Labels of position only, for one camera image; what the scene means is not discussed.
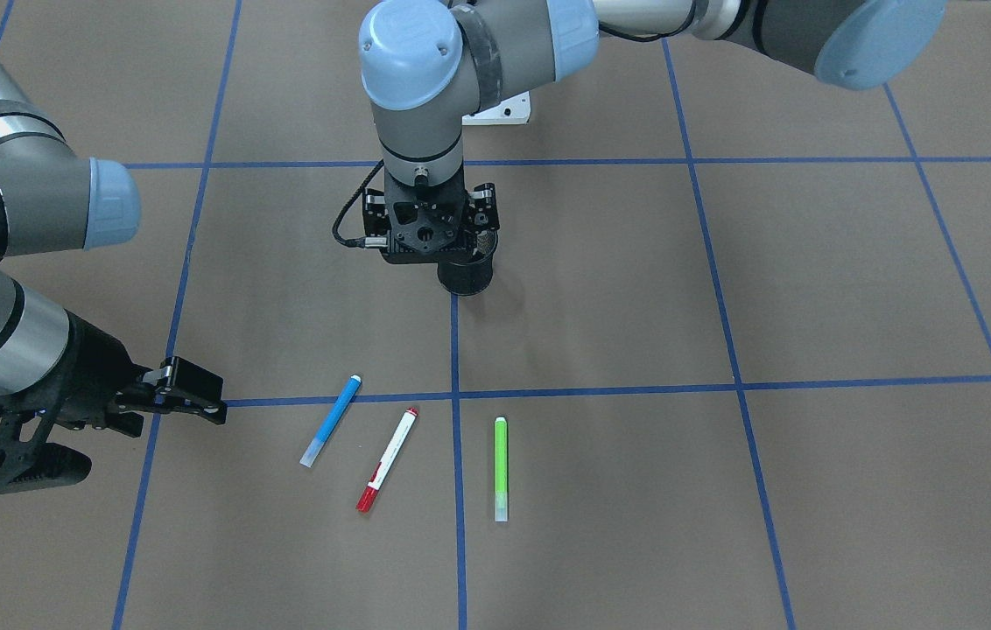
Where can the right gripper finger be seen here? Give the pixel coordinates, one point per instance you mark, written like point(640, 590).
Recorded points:
point(176, 386)

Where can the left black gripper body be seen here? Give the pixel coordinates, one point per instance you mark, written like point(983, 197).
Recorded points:
point(485, 206)

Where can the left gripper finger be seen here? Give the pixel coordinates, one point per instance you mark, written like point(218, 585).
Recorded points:
point(482, 209)
point(375, 216)

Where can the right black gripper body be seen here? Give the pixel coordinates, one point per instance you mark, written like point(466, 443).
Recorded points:
point(95, 360)

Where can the blue highlighter pen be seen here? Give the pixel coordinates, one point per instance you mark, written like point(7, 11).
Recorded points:
point(325, 431)

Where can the green highlighter pen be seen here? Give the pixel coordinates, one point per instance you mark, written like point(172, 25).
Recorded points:
point(501, 493)

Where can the red capped white marker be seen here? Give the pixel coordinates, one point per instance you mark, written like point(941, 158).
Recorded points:
point(396, 442)

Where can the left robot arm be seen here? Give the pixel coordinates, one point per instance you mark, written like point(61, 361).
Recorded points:
point(425, 65)

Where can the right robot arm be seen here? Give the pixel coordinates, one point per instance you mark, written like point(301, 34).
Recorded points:
point(50, 361)

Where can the black mesh pen cup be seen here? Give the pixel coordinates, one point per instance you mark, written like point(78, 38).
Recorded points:
point(475, 275)

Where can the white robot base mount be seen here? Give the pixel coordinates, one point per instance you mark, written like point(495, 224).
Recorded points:
point(513, 111)

